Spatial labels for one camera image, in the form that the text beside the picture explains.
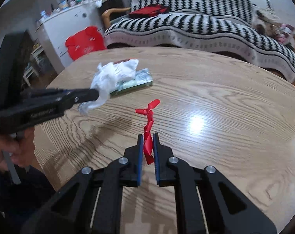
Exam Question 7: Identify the white tissue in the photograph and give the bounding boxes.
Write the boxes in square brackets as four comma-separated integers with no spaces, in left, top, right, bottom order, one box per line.
[78,59,139,115]

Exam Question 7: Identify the green silver box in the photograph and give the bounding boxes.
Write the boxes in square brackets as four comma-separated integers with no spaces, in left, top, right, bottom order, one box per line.
[110,68,153,97]

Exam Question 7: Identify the red twisted ribbon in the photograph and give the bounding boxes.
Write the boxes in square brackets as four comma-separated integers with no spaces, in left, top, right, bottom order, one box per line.
[135,99,161,165]

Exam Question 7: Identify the red cigarette pack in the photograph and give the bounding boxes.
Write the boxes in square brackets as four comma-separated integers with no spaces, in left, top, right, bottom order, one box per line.
[114,58,136,64]

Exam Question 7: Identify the person's left hand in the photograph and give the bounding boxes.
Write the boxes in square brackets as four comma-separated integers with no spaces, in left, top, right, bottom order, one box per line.
[0,127,35,172]

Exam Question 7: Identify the red pig stool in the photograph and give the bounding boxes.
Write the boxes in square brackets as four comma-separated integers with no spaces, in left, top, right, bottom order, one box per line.
[65,26,106,61]

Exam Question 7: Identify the white cabinet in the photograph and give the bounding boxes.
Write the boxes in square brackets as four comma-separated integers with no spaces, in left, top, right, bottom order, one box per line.
[36,3,105,74]

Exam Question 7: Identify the red cloth on sofa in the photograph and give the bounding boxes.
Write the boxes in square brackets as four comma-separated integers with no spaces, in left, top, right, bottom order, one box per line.
[128,4,169,19]

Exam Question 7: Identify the black white patterned sofa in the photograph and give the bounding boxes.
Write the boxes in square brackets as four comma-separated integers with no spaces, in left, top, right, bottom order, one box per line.
[104,0,295,82]

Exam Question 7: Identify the clutter pile on sofa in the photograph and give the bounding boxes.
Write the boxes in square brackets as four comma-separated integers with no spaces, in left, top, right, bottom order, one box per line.
[251,5,295,45]

